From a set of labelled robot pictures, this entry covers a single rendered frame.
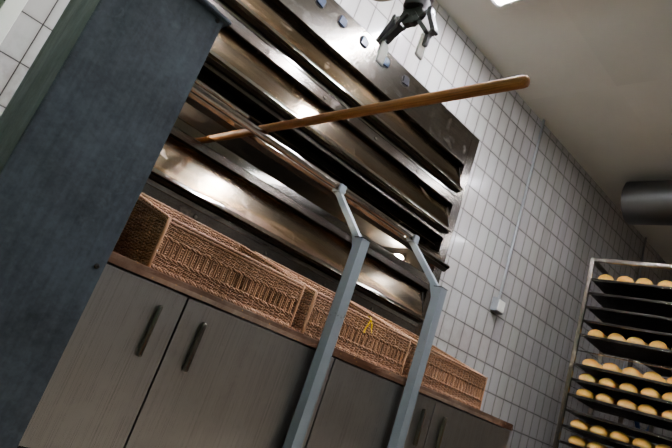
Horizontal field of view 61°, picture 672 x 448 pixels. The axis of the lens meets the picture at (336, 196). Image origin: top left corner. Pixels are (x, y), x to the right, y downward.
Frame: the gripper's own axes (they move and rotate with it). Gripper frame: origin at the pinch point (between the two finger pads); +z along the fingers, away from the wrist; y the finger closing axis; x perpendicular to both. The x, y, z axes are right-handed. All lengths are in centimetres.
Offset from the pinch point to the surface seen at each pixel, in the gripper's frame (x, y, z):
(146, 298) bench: -19, -41, 84
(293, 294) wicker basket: 31, -41, 66
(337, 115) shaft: 2.3, -18.3, 16.3
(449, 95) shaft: -2.6, 22.6, 16.8
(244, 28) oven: 4, -93, -33
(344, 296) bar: 42, -28, 61
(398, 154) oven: 108, -81, -30
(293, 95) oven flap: 38, -90, -22
